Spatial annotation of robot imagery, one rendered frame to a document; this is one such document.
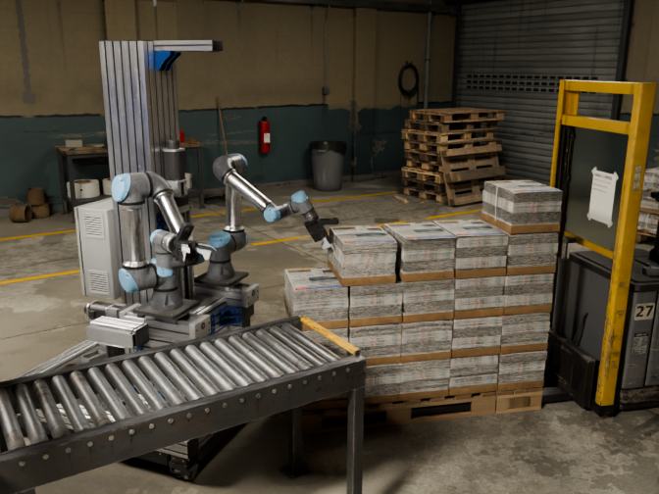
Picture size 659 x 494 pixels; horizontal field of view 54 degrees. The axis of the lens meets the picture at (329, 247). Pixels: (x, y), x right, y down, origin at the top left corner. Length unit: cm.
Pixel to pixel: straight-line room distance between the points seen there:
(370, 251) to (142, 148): 122
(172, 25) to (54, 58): 166
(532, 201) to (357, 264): 99
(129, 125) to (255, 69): 717
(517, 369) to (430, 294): 73
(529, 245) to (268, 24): 748
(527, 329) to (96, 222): 237
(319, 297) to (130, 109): 129
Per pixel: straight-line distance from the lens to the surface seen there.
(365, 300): 341
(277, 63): 1052
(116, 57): 329
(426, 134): 978
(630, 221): 372
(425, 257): 344
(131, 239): 301
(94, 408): 241
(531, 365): 394
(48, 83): 942
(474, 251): 353
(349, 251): 329
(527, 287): 374
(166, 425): 232
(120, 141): 333
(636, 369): 413
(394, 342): 354
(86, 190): 900
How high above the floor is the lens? 192
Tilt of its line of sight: 15 degrees down
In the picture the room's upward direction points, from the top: straight up
